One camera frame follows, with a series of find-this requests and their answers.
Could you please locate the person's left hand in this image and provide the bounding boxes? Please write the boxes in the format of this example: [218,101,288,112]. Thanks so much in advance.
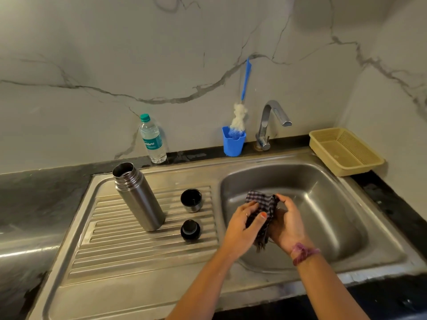
[220,201,268,261]

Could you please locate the person's right hand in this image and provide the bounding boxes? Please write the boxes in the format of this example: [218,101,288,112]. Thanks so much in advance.
[268,193,316,258]

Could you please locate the dark checked cloth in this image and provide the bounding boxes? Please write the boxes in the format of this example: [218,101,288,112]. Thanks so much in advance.
[245,191,280,252]

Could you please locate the black stopper lid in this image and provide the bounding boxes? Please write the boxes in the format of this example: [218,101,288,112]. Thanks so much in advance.
[180,220,202,242]

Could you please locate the steel cup cap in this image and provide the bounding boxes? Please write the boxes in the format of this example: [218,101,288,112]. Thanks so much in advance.
[180,188,203,213]

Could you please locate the stainless steel flask body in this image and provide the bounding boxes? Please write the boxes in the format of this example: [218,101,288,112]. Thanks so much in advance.
[112,162,166,232]

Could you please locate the clear plastic water bottle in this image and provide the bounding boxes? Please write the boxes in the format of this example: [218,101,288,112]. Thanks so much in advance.
[139,113,167,164]

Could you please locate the blue white bottle brush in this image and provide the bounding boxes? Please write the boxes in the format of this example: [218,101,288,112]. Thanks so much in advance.
[228,58,253,140]

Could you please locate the person's right forearm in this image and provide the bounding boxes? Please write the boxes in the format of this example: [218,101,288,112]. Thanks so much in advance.
[293,251,371,320]

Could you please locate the person's left forearm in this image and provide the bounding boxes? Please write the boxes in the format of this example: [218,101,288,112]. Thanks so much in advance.
[165,249,241,320]

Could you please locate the blue plastic brush holder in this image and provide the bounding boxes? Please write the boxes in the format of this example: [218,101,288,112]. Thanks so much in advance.
[222,126,247,157]

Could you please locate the yellow plastic basket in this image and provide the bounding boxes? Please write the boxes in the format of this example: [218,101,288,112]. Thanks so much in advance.
[309,127,385,177]

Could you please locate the chrome faucet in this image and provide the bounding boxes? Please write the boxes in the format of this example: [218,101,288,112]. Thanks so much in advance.
[255,100,293,151]

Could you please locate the stainless steel sink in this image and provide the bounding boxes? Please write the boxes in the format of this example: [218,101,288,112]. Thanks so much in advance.
[26,148,427,320]

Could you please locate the pink thread bracelet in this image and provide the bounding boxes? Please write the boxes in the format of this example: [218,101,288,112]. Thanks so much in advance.
[290,243,321,266]

